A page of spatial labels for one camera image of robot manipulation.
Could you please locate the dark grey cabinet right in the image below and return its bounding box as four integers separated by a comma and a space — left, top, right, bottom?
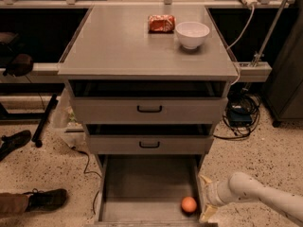
262, 9, 303, 128

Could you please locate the middle grey drawer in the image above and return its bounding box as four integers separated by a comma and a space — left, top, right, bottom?
86, 124, 214, 154

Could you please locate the grey drawer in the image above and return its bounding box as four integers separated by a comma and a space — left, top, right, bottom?
85, 155, 218, 227
67, 79, 227, 124
86, 124, 214, 154

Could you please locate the black shoe near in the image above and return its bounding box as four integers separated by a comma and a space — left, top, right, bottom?
26, 188, 67, 212

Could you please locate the metal stand pole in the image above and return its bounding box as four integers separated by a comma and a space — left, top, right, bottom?
250, 0, 288, 67

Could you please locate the black shoe far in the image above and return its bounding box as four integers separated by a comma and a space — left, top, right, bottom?
0, 130, 31, 161

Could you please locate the brown trouser leg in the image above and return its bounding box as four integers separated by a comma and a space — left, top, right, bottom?
0, 193, 29, 218

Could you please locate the black floor cable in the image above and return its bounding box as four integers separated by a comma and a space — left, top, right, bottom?
71, 147, 102, 216

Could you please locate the black cable bundle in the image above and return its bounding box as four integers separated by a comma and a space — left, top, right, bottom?
213, 92, 262, 141

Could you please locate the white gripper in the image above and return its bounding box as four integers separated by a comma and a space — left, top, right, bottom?
199, 174, 227, 223

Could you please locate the bottom grey drawer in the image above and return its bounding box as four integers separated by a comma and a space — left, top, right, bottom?
85, 155, 218, 227

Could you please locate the white ceramic bowl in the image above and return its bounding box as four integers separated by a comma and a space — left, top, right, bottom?
175, 22, 210, 49

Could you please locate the crushed red soda can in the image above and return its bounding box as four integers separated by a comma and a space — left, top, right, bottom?
148, 14, 176, 33

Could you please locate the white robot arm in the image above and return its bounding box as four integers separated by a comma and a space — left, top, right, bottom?
200, 172, 303, 227

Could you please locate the top grey drawer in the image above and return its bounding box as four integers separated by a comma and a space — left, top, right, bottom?
67, 79, 227, 124

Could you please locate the white power cable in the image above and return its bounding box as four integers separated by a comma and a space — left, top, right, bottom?
225, 4, 256, 87

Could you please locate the clear plastic bag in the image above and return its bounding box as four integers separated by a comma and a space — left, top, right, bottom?
50, 88, 87, 148

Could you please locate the grey drawer cabinet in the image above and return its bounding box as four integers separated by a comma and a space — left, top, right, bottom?
57, 5, 239, 227

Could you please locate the black shoe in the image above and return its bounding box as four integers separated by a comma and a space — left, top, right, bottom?
26, 188, 67, 212
0, 130, 31, 161

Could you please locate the orange fruit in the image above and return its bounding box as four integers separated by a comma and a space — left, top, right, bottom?
181, 197, 197, 213

